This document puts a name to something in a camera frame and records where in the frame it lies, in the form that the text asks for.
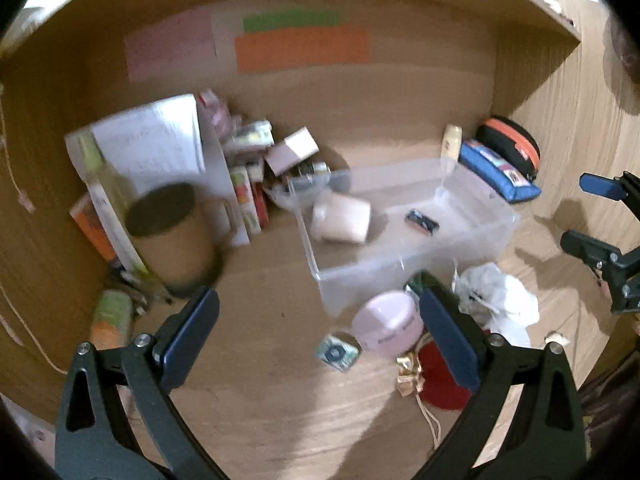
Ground dark green jar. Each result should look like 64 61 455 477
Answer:
404 270 440 304

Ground green paper strip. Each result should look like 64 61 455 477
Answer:
242 8 341 34

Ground orange book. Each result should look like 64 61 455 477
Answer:
70 193 117 263

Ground small pink white box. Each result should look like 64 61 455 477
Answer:
265 127 319 177

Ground white drawstring cloth bag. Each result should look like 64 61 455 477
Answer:
451 262 540 348

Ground cream lotion tube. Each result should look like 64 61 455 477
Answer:
440 124 463 174

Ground white folder board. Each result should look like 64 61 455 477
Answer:
64 93 250 247

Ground glass bowl with trinkets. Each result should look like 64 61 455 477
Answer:
264 162 331 211

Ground blue pencil pouch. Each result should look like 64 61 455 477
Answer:
459 140 541 204

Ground pink paper sheet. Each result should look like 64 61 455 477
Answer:
124 6 217 82

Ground white paper receipt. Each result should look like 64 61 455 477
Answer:
90 94 205 195

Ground floral washi tape roll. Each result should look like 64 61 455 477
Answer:
314 332 362 373

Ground brown mug with handle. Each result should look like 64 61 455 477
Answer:
125 182 220 298

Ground fruit pattern booklet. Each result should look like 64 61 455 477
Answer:
230 167 262 235

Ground orange green tube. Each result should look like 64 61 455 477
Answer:
89 289 134 350

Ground red velvet pouch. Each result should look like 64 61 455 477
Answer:
416 333 471 411

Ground black orange round case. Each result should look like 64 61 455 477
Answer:
475 115 540 182

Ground orange paper strip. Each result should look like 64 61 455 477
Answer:
234 25 370 74

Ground pink round case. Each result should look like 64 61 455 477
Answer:
350 290 424 359

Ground clear plastic storage bin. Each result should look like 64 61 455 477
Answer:
294 158 520 316

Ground small seashell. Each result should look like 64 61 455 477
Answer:
544 332 570 348

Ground translucent plastic cup container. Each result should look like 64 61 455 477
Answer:
310 190 372 244

